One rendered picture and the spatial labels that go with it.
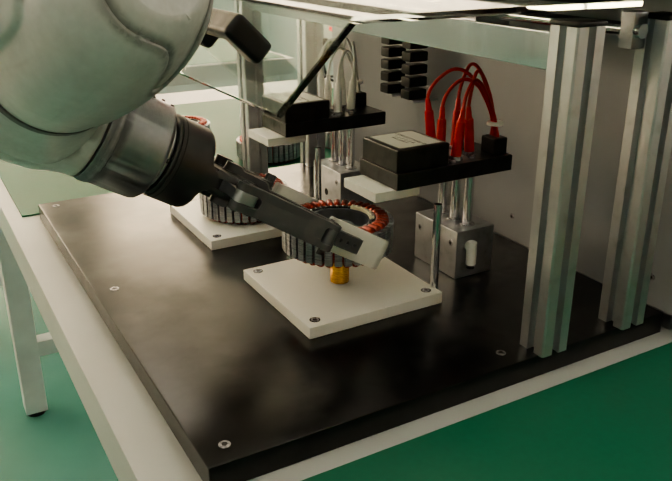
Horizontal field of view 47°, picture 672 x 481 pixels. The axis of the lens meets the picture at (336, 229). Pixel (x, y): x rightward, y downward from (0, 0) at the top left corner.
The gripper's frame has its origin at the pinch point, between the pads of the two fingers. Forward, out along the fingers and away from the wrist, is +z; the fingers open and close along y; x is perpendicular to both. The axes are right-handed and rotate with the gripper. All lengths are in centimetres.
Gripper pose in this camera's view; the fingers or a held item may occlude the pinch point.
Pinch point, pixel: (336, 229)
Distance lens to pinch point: 76.6
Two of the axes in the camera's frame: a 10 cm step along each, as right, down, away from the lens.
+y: -4.9, -3.2, 8.2
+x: -4.4, 8.9, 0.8
